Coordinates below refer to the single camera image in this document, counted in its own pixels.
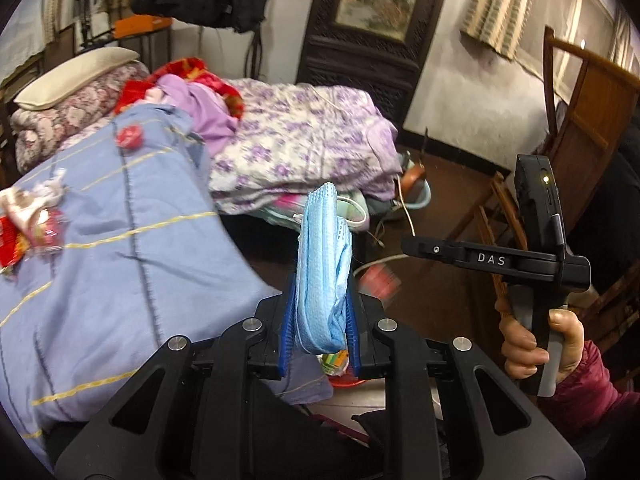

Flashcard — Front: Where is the red snack packet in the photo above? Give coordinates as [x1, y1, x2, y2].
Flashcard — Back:
[0, 215, 31, 268]
[360, 265, 403, 301]

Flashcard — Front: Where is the blue checked blanket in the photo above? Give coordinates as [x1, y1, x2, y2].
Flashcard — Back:
[0, 102, 333, 441]

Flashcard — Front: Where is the red plastic bin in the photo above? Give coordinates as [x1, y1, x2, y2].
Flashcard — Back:
[320, 350, 363, 390]

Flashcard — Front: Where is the blue face mask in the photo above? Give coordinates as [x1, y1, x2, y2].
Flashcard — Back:
[295, 182, 356, 356]

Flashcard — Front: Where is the light purple garment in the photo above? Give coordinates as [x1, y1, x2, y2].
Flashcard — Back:
[145, 74, 241, 158]

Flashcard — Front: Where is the white pillow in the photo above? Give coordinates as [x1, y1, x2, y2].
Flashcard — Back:
[15, 47, 141, 111]

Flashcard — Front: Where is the red candy wrapper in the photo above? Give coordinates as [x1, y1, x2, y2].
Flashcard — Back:
[116, 125, 145, 150]

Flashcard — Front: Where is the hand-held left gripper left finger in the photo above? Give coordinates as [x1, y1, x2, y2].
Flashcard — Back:
[54, 272, 301, 480]

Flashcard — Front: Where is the person's right hand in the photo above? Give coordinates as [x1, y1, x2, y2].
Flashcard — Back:
[500, 309, 585, 386]

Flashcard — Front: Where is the orange box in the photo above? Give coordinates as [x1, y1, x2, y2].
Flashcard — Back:
[114, 16, 173, 38]

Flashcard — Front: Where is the white cable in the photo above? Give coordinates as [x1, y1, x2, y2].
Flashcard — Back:
[352, 254, 408, 281]

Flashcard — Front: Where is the wooden armchair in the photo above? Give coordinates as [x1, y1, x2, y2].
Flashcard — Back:
[445, 25, 640, 361]

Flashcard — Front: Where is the carved wooden painted screen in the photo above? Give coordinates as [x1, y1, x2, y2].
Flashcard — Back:
[300, 0, 453, 133]

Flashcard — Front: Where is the folded dark floral quilt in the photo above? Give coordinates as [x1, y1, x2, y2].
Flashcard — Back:
[10, 60, 151, 171]

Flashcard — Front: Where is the brown rounded object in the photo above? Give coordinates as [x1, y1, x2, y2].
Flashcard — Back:
[400, 162, 430, 197]

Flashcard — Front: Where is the purple floral duvet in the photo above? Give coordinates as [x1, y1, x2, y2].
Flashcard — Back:
[207, 80, 401, 211]

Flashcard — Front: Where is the striped beige curtain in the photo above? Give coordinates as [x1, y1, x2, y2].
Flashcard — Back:
[460, 0, 538, 58]

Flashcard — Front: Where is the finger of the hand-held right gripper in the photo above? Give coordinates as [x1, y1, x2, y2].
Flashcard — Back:
[401, 237, 468, 266]

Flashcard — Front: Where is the red patterned blanket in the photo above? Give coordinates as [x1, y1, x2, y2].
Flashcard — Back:
[115, 57, 246, 121]

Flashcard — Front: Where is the red white wrapper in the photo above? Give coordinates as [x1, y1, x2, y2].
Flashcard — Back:
[27, 210, 66, 253]

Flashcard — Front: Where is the green snack packet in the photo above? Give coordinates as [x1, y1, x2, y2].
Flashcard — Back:
[322, 352, 351, 377]

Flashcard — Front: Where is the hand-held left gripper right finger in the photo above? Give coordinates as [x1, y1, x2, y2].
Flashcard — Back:
[345, 290, 586, 480]

